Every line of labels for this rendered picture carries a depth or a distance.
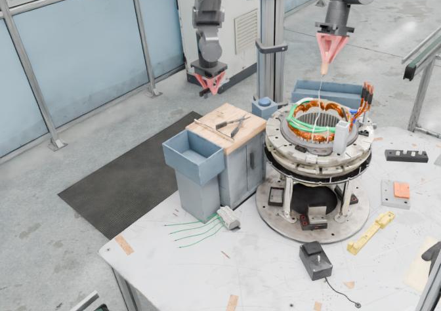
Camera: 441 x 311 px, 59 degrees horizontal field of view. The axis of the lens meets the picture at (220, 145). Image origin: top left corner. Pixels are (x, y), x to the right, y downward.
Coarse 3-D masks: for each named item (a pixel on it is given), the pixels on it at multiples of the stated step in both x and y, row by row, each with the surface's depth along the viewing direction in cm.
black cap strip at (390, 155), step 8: (392, 152) 154; (400, 152) 154; (408, 152) 153; (416, 152) 153; (424, 152) 153; (392, 160) 153; (400, 160) 152; (408, 160) 152; (416, 160) 151; (424, 160) 151
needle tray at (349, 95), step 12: (300, 84) 153; (312, 84) 151; (324, 84) 149; (336, 84) 148; (348, 84) 146; (300, 96) 144; (312, 96) 142; (324, 96) 141; (336, 96) 140; (348, 96) 147; (360, 96) 146
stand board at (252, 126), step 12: (228, 108) 138; (204, 120) 133; (216, 120) 132; (228, 120) 132; (252, 120) 131; (264, 120) 131; (204, 132) 127; (228, 132) 126; (240, 132) 126; (252, 132) 126; (228, 144) 121; (240, 144) 124
